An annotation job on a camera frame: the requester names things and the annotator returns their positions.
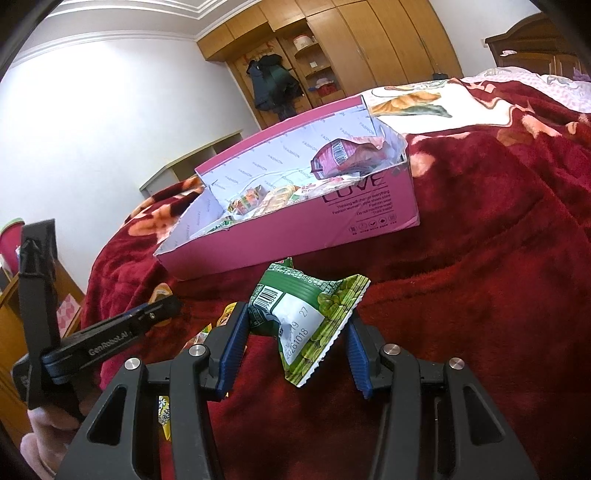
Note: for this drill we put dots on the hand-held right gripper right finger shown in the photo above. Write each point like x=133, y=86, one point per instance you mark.
x=358, y=362

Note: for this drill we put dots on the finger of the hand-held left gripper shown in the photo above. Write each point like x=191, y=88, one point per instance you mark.
x=154, y=311

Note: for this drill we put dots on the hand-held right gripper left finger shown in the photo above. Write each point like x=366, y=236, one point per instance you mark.
x=233, y=350

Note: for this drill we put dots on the large green snack packet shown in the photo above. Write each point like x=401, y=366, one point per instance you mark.
x=300, y=295

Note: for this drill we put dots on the pink cardboard box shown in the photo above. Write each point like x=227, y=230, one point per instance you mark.
x=286, y=240

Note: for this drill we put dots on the orange cracker packet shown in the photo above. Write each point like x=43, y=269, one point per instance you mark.
x=281, y=196

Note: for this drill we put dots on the person's left hand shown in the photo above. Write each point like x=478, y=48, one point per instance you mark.
x=48, y=438

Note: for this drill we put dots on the wooden bedside cabinet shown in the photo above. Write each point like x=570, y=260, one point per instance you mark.
x=9, y=314

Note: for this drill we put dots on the orange yellow snack packet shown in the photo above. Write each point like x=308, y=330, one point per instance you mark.
x=228, y=314

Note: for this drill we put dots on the red and green container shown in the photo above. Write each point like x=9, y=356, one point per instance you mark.
x=10, y=240

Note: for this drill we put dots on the small green snack packet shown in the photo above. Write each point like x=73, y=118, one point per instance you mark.
x=221, y=225

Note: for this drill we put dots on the white shelf unit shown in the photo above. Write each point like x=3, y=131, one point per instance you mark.
x=184, y=166

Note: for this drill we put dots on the red floral blanket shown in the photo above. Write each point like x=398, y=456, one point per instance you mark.
x=461, y=230

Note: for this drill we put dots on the red snack packet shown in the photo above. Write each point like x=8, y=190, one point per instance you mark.
x=344, y=157

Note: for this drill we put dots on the dark hanging coats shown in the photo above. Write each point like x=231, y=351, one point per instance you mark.
x=274, y=83

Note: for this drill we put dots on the red storage box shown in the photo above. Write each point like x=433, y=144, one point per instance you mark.
x=323, y=90

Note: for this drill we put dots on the pink round box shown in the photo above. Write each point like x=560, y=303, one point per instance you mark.
x=304, y=42

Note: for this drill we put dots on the wooden wardrobe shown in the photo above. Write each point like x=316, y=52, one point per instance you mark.
x=378, y=41

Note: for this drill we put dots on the pink checked bed sheet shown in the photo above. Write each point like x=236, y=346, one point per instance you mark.
x=545, y=83

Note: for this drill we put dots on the wooden headboard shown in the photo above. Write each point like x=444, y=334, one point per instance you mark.
x=531, y=46

